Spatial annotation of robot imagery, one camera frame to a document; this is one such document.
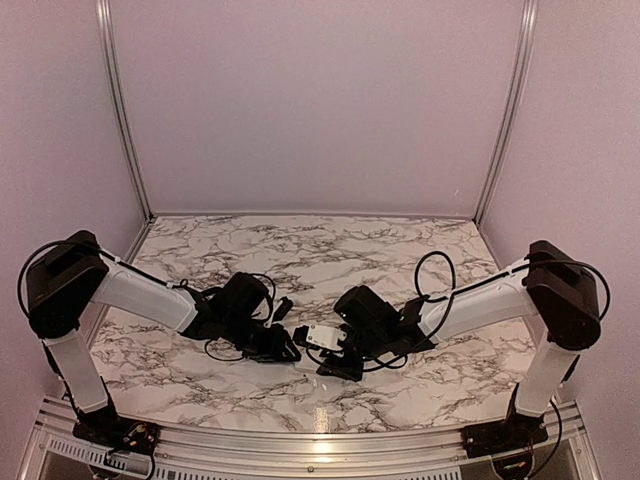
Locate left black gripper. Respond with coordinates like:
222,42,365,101
222,311,302,362

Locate left aluminium frame post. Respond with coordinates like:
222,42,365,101
96,0,154,223

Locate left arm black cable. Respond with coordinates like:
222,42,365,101
17,239,279,361

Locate right aluminium frame post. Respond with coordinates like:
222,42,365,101
473,0,539,229

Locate front aluminium rail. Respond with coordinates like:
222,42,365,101
19,397,601,480

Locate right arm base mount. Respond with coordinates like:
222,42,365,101
461,397,549,458

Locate aluminium frame post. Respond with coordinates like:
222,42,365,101
96,0,154,223
473,0,539,229

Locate white remote control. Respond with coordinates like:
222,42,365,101
293,356,319,375

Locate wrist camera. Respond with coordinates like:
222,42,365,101
293,325,347,352
272,297,293,322

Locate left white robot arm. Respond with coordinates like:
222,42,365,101
17,230,301,445

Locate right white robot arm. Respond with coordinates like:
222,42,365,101
316,240,611,448

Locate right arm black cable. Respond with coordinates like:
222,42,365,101
304,249,612,480

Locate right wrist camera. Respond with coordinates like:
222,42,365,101
293,325,347,352

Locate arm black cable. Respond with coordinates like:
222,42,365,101
304,249,612,480
17,239,279,361

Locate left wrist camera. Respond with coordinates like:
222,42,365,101
272,297,293,322

